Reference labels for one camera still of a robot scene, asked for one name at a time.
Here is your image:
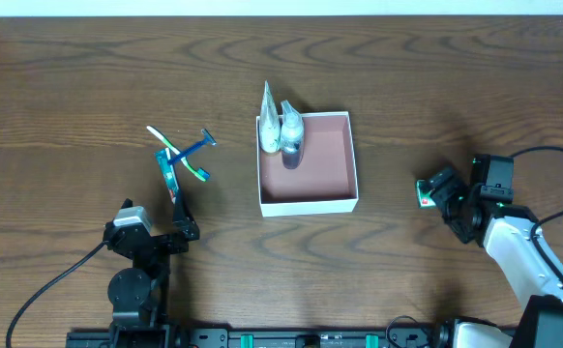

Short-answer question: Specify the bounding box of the green white soap box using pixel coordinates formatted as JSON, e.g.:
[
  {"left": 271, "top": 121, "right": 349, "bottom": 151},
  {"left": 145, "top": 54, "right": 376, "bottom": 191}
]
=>
[{"left": 416, "top": 180, "right": 436, "bottom": 209}]

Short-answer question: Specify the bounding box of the black mounting rail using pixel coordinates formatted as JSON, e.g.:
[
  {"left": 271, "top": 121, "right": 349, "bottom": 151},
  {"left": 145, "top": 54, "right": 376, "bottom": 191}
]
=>
[{"left": 66, "top": 326, "right": 524, "bottom": 348}]

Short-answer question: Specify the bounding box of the green toothpaste tube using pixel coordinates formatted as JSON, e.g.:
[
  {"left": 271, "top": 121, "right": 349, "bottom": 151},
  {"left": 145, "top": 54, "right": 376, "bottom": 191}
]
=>
[{"left": 155, "top": 148, "right": 180, "bottom": 203}]

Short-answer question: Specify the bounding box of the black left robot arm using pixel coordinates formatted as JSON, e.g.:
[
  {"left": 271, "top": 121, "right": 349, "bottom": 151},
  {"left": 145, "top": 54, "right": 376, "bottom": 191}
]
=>
[{"left": 103, "top": 192, "right": 199, "bottom": 348}]

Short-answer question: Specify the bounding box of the white cardboard box pink inside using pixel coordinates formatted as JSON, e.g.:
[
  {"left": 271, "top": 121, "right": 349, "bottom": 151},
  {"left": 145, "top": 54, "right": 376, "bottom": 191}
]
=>
[{"left": 255, "top": 111, "right": 359, "bottom": 218}]

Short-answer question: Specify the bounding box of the green white toothbrush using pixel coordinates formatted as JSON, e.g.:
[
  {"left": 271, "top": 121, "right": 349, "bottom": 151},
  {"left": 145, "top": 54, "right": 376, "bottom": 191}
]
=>
[{"left": 146, "top": 125, "right": 210, "bottom": 182}]

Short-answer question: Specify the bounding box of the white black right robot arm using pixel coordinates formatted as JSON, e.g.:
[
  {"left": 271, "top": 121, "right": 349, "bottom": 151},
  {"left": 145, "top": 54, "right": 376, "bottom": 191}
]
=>
[{"left": 416, "top": 154, "right": 563, "bottom": 347}]

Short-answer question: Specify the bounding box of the clear foam pump bottle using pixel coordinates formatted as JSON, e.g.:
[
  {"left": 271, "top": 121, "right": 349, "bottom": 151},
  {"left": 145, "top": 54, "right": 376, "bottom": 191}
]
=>
[{"left": 280, "top": 101, "right": 305, "bottom": 169}]

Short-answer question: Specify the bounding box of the blue disposable razor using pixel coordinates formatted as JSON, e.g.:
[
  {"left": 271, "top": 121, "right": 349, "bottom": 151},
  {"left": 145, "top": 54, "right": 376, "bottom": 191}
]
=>
[{"left": 168, "top": 129, "right": 217, "bottom": 165}]

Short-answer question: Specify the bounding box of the white Pantene tube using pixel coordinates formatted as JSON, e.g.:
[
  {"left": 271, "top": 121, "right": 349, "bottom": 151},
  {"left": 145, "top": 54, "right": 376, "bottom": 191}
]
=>
[{"left": 258, "top": 81, "right": 281, "bottom": 154}]

